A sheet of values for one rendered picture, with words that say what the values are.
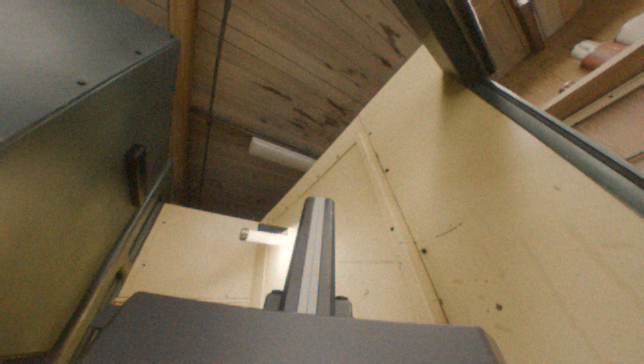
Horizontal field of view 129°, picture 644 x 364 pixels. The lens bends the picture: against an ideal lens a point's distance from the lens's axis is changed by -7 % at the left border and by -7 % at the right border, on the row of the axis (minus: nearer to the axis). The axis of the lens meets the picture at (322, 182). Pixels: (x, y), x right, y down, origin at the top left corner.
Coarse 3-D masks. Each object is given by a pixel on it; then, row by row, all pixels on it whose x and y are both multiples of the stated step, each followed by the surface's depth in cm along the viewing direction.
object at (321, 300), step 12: (324, 204) 10; (324, 216) 9; (324, 228) 8; (324, 240) 7; (324, 252) 7; (312, 264) 6; (324, 264) 6; (312, 276) 6; (324, 276) 6; (312, 288) 6; (324, 288) 6; (312, 300) 5; (324, 300) 5; (336, 300) 6; (348, 300) 7; (312, 312) 5; (324, 312) 5; (336, 312) 6; (348, 312) 6
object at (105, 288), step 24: (168, 168) 94; (168, 192) 112; (144, 216) 79; (120, 240) 67; (144, 240) 95; (120, 264) 69; (96, 288) 57; (120, 288) 80; (96, 312) 70; (72, 336) 49; (0, 360) 39; (24, 360) 42; (48, 360) 44; (72, 360) 61
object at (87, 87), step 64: (0, 0) 28; (64, 0) 36; (0, 64) 24; (64, 64) 29; (128, 64) 38; (0, 128) 20; (64, 128) 27; (128, 128) 46; (0, 192) 21; (64, 192) 32; (128, 192) 60; (0, 256) 24; (64, 256) 38; (0, 320) 27; (64, 320) 46
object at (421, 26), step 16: (400, 0) 32; (416, 0) 29; (432, 0) 29; (416, 16) 33; (432, 16) 31; (448, 16) 31; (416, 32) 40; (432, 32) 33; (448, 32) 33; (432, 48) 40; (448, 48) 35; (464, 48) 35; (448, 64) 40; (464, 64) 38; (464, 80) 41
